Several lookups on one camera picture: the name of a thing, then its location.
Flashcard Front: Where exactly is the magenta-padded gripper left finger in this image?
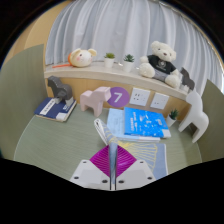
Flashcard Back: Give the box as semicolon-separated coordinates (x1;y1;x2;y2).
69;145;112;191

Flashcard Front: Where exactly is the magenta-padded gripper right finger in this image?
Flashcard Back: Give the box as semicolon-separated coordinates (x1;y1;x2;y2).
114;145;157;191

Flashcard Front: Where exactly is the blue towel with yellow leaf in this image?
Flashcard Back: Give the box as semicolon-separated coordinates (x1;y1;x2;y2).
93;117;169;188

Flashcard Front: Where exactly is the light blue book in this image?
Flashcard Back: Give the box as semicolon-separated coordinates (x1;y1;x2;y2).
105;108;161;144

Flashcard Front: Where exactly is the small potted plant white pot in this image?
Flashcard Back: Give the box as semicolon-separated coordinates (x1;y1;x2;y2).
103;52;116;69
122;53;136;73
166;108;180;128

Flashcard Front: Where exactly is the pink wooden horse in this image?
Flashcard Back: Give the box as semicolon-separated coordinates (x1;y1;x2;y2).
79;86;112;118

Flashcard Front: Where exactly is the dark blue book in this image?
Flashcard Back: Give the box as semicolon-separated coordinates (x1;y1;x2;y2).
34;96;78;123

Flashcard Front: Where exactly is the purple round number disc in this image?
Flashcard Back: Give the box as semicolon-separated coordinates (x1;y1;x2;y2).
107;86;130;108

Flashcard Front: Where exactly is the large white wooden horse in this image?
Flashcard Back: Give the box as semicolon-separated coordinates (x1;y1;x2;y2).
177;89;210;144

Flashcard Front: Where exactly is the dark grey wooden horse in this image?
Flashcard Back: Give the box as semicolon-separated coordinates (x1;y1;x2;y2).
46;75;75;108

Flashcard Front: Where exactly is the green partition panel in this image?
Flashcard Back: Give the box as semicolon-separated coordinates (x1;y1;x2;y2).
0;43;48;159
196;79;224;164

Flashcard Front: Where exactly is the light wooden shelf ledge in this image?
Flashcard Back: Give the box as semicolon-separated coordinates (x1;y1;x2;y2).
43;60;189;121

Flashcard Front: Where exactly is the small black wooden horse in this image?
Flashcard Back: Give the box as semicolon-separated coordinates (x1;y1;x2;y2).
179;67;196;92

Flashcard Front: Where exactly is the white teddy bear black shirt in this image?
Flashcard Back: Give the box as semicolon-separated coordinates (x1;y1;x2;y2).
138;40;183;89

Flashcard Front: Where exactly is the cream round plush toy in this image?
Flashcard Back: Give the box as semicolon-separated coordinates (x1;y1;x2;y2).
51;47;98;69

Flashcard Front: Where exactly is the grey white curtain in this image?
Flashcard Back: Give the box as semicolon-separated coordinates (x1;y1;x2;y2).
44;0;221;96

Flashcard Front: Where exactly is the white wall socket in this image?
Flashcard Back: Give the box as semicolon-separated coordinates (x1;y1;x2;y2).
128;87;152;108
149;92;171;111

